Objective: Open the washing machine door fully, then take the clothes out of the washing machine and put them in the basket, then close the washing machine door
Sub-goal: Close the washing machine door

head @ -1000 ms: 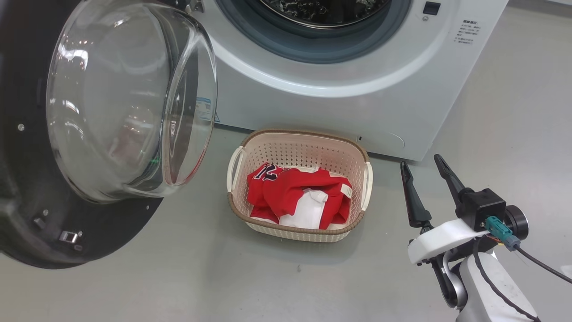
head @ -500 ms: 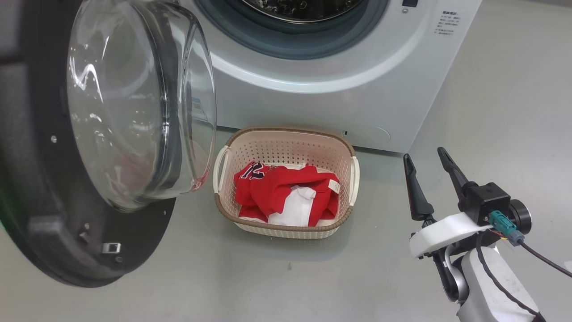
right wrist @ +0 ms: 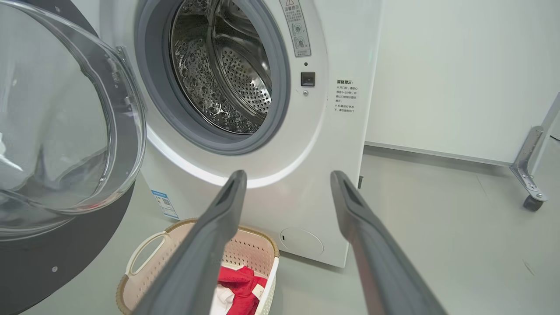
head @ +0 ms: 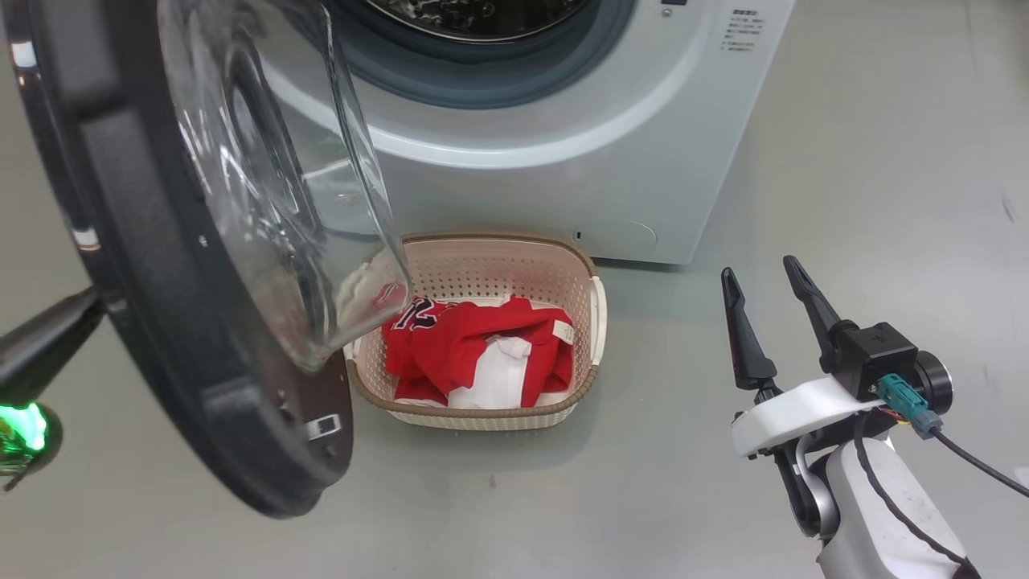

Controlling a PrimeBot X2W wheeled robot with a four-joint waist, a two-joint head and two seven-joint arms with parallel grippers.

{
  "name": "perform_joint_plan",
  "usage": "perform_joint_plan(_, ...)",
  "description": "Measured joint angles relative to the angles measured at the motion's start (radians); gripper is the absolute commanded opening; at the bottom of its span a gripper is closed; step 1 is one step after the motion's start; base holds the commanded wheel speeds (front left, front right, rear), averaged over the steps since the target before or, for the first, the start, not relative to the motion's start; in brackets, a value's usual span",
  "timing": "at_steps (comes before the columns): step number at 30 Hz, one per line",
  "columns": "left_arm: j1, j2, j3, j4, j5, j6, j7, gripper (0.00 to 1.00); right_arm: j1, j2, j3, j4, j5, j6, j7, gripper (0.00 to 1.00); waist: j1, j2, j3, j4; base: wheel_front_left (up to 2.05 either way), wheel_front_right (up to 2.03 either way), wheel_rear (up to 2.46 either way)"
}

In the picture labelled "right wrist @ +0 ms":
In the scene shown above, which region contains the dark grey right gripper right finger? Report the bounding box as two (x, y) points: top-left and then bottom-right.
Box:
(331, 170), (448, 315)

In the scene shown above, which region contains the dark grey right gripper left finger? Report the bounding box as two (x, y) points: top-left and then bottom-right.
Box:
(133, 170), (248, 315)

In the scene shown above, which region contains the red and white garment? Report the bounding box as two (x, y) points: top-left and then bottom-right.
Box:
(209, 284), (237, 315)

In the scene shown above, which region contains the dark grey glass washer door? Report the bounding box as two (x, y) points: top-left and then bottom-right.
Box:
(0, 0), (147, 315)

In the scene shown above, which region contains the beige perforated laundry basket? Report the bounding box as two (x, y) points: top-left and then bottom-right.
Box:
(115, 218), (280, 315)

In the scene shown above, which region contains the white washing machine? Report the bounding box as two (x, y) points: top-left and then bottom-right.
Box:
(70, 0), (383, 268)

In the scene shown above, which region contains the blue energy label sticker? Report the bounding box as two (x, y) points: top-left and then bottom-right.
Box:
(151, 189), (180, 220)

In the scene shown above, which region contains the grey partition foot with caster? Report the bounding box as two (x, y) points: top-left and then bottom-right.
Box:
(510, 92), (560, 212)

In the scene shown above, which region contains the white partition panel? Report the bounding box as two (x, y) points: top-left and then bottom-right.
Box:
(364, 0), (560, 168)

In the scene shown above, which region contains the grey warning label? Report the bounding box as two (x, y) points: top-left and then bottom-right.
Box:
(280, 0), (312, 58)

